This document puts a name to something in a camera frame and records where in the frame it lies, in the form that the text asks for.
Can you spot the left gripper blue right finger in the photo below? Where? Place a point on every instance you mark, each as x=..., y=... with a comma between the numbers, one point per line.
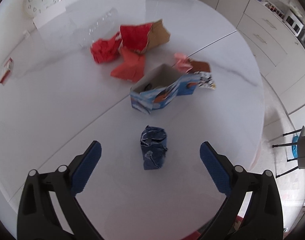
x=216, y=166

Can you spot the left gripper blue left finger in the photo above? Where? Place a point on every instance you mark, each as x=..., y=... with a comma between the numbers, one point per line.
x=82, y=167

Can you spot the blue cloth under chair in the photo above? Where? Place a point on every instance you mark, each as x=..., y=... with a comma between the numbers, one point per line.
x=294, y=148

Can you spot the grey chair with black legs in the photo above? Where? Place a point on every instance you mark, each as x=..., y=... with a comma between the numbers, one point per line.
x=298, y=145

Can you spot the blue printed cardboard box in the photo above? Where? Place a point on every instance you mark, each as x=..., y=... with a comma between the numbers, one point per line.
x=161, y=85

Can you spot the brown torn cardboard flap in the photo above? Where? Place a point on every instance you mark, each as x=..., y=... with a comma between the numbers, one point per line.
x=199, y=66

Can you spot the pink paper scrap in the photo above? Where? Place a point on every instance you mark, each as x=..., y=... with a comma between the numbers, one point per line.
x=182, y=63

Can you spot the white round table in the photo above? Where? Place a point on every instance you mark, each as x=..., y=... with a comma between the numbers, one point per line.
x=57, y=100

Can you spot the orange-red paper piece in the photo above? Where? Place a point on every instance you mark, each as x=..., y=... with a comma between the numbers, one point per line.
x=132, y=69

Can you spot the red crumpled paper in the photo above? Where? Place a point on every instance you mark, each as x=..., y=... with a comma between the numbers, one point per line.
x=104, y=51

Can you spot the small red white box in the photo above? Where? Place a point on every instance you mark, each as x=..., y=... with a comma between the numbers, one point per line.
x=6, y=70

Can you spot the white drawer cabinet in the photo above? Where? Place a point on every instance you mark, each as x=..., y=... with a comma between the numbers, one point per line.
x=274, y=39

